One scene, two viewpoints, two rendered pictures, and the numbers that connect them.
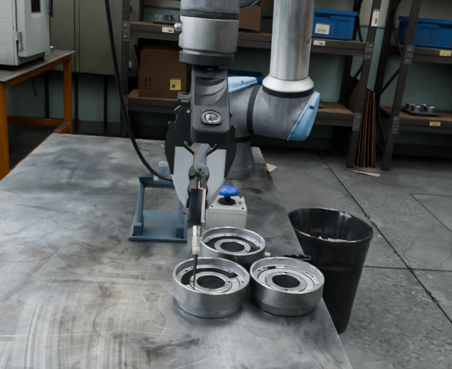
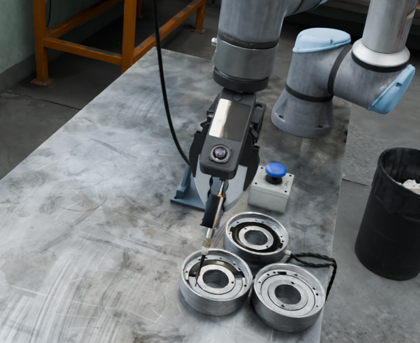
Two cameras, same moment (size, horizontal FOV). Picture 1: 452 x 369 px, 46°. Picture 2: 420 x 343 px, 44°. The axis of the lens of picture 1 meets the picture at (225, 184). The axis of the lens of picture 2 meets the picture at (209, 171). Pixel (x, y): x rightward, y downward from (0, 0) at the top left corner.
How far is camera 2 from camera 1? 25 cm
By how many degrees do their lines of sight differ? 21
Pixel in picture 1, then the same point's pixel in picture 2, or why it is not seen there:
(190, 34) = (220, 56)
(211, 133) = (215, 170)
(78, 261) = (117, 219)
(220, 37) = (250, 66)
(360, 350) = not seen: outside the picture
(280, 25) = not seen: outside the picture
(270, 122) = (351, 90)
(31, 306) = (60, 263)
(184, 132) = not seen: hidden behind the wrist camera
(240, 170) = (313, 130)
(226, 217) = (267, 197)
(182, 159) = not seen: hidden behind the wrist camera
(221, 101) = (237, 134)
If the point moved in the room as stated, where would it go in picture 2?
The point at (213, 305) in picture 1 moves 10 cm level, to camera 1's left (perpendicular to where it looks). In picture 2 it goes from (207, 307) to (142, 282)
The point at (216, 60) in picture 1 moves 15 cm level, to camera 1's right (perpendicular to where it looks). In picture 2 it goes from (244, 86) to (367, 121)
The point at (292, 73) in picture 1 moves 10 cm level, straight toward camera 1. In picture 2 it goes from (384, 45) to (374, 60)
